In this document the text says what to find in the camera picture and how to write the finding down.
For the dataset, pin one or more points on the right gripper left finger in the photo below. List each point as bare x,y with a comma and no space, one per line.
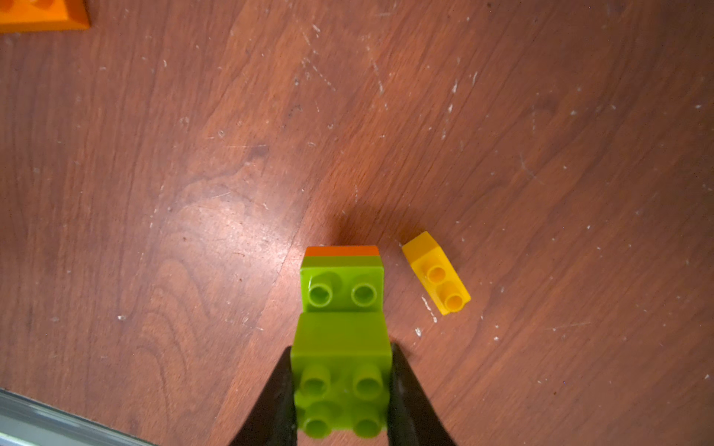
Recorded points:
273,418

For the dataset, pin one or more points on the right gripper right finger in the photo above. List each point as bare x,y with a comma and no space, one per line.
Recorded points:
411,418

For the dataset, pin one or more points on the small green lego brick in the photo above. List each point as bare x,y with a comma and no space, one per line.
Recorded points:
341,364

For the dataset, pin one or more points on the long green lego brick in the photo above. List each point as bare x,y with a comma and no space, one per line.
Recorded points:
342,284

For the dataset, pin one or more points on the orange lego brick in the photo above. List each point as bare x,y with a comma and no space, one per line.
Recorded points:
342,250
23,16

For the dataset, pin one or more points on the small yellow lego brick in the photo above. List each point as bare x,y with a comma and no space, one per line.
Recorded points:
436,274

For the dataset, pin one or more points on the aluminium rail frame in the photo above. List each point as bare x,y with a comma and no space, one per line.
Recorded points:
28,422

